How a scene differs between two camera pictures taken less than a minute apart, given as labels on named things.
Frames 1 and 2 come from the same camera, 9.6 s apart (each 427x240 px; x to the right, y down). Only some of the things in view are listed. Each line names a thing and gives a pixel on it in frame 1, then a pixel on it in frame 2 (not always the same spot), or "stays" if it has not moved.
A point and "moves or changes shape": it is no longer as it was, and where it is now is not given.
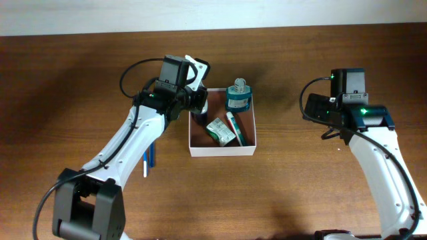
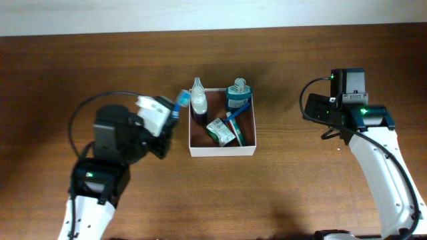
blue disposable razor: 151,155 → 237,112
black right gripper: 317,103 stays
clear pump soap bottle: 199,115 stays
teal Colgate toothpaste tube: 235,129 stays
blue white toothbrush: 145,165 moves or changes shape
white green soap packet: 220,133 stays
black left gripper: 199,95 → 159,149
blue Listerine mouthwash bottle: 238,97 stays
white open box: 201,142 stays
